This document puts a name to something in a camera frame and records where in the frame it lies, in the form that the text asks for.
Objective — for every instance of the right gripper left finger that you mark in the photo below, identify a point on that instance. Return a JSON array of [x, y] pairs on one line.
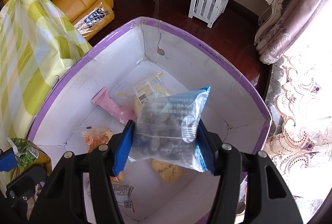
[[62, 198]]

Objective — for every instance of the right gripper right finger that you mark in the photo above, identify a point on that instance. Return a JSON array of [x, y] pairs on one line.
[[269, 200]]

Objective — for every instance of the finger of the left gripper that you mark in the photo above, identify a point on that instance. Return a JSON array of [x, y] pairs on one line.
[[22, 188], [7, 160]]

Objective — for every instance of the green snack packet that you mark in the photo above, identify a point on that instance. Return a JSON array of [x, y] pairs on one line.
[[28, 154]]

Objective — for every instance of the white orange striped packet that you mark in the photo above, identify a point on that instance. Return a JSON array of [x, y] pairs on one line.
[[122, 191]]

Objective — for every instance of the orange bread snack bag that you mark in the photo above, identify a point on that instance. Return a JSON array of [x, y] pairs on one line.
[[93, 136]]

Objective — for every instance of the pink purple snack packet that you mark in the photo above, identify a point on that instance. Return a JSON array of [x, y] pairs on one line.
[[121, 113]]

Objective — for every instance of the blue edged clear snack bag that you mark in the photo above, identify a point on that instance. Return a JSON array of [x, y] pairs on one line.
[[176, 117]]

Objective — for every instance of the purple white storage box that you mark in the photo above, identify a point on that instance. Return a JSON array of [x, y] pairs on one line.
[[172, 83]]

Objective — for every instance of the round cake clear bag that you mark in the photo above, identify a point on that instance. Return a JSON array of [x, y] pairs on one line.
[[148, 146]]

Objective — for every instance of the green checkered tablecloth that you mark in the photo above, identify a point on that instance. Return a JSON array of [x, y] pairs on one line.
[[38, 45]]

